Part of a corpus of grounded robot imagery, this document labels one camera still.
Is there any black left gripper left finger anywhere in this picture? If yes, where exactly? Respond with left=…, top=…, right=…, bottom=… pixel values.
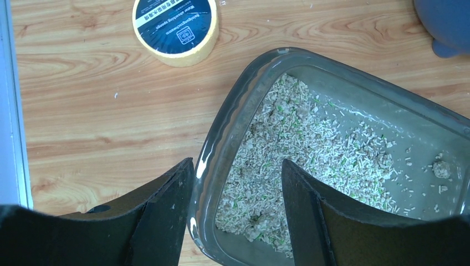
left=1, top=157, right=194, bottom=265

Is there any grey transparent litter box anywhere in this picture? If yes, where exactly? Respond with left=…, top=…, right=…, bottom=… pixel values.
left=187, top=48, right=469, bottom=265

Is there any yellow round sponge tin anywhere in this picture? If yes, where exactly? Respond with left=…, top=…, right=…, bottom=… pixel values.
left=132, top=0, right=219, bottom=67

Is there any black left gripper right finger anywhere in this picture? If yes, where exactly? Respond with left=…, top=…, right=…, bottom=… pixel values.
left=282, top=159, right=469, bottom=265

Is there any blue trash bin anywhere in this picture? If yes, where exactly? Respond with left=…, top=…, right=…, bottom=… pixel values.
left=413, top=0, right=469, bottom=58

